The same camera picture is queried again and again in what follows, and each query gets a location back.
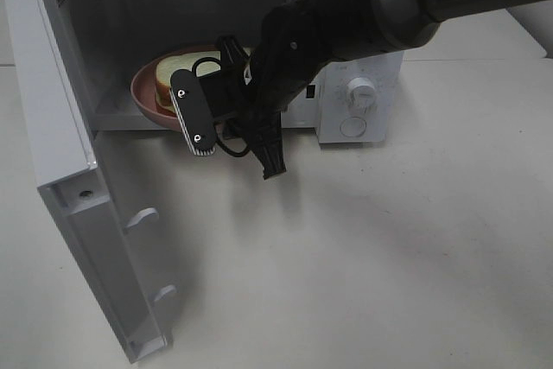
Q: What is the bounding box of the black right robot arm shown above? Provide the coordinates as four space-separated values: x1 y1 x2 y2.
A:
188 0 544 177

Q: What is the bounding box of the white microwave oven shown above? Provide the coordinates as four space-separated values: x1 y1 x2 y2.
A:
12 0 421 146

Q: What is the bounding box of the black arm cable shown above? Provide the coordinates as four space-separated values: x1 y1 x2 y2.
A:
189 0 372 158

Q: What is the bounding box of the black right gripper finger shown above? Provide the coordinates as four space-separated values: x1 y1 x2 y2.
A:
250 120 286 179
215 35 250 70

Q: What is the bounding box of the white microwave door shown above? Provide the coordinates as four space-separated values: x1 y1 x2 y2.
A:
5 0 172 363

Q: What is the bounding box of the white timer knob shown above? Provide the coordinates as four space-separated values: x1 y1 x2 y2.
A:
346 77 377 110

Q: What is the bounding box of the pink round plate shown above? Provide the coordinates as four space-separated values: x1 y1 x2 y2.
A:
130 43 243 132

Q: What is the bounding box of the round white door button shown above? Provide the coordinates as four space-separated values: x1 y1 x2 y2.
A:
340 117 366 138

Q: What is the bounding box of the sandwich with lettuce and cheese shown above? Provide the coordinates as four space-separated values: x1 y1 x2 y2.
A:
155 46 220 118

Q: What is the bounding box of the white warning label sticker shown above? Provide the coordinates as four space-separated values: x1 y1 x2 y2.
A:
305 73 324 99

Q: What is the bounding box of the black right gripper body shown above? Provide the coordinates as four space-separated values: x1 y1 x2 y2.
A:
196 57 283 149

